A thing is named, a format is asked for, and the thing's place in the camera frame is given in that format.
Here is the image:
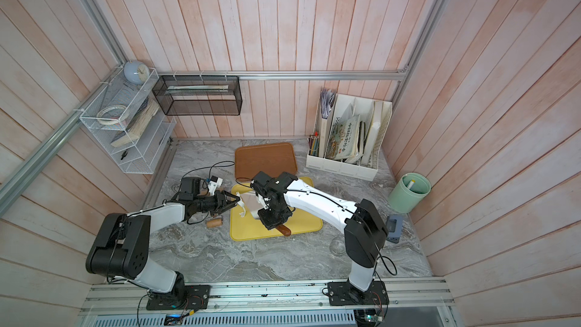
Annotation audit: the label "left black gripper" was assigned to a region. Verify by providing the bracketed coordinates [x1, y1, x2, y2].
[194, 190, 241, 216]

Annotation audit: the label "white dough trimming strip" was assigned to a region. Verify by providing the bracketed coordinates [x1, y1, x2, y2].
[236, 192, 248, 218]

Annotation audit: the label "metal dough scraper wooden handle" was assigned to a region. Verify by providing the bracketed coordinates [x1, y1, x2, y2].
[241, 192, 293, 237]

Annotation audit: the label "wooden dough roller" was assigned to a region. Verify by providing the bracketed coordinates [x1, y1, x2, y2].
[206, 217, 223, 229]

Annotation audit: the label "yellow plastic tray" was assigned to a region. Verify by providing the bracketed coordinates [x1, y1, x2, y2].
[230, 179, 323, 242]

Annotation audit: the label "clear glass bowl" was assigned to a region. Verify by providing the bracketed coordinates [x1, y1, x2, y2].
[329, 236, 346, 257]

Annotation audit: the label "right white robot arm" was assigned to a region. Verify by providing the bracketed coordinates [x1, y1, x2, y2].
[250, 172, 388, 292]

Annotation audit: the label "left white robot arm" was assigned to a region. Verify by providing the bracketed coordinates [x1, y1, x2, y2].
[86, 177, 241, 294]

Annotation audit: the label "white tape roll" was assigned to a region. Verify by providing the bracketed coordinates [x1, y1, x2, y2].
[96, 104, 129, 126]

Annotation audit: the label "brown plastic tray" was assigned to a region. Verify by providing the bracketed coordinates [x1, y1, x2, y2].
[235, 142, 298, 180]

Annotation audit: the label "pens in organizer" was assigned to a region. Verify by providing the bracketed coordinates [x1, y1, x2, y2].
[309, 132, 319, 157]

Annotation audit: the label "illustrated picture book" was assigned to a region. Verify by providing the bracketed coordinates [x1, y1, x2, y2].
[325, 115, 361, 160]

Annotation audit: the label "white desk file organizer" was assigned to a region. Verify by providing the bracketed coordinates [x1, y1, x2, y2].
[307, 89, 393, 181]

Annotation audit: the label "small blue grey device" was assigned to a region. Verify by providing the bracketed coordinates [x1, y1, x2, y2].
[386, 214, 404, 244]

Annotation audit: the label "green plastic cup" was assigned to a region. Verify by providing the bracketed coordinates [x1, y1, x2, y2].
[387, 173, 431, 213]

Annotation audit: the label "small blue globe clock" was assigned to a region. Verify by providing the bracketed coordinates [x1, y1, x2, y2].
[123, 61, 151, 86]

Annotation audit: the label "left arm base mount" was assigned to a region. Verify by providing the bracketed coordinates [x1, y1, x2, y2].
[146, 272, 211, 311]

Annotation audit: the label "black mesh wall basket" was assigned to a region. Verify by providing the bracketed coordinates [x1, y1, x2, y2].
[153, 74, 243, 116]

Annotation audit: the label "book on wire shelf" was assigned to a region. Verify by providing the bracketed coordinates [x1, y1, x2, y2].
[110, 98, 160, 148]

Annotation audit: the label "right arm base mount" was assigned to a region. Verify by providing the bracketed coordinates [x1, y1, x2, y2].
[322, 279, 390, 307]

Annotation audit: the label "white wire wall shelf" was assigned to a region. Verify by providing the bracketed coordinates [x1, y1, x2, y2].
[80, 68, 176, 174]

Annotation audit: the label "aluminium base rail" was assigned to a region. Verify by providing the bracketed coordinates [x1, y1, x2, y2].
[75, 277, 463, 326]

